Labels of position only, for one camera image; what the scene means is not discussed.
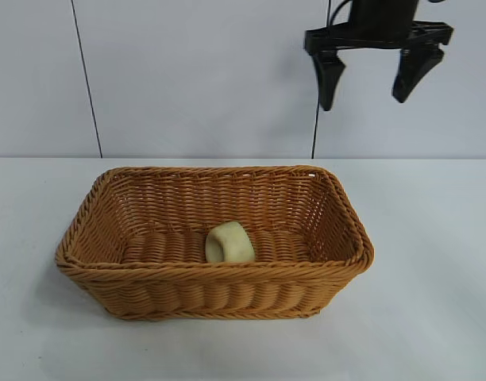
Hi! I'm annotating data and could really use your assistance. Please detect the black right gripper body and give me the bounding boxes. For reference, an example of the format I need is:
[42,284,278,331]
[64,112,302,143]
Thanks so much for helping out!
[305,0,454,53]

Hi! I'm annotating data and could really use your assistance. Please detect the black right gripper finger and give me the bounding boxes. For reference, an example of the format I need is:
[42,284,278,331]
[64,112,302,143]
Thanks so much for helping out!
[313,51,346,112]
[391,45,446,104]

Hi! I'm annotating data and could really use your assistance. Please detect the pale yellow egg yolk pastry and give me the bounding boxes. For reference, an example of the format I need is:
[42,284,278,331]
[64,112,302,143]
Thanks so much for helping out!
[205,221,255,264]

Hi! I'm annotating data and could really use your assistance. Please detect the woven orange wicker basket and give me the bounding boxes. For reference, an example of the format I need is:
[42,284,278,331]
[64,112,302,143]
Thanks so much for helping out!
[54,164,376,319]

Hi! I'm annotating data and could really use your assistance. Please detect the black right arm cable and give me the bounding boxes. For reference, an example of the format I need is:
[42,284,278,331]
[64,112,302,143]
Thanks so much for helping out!
[326,0,351,29]

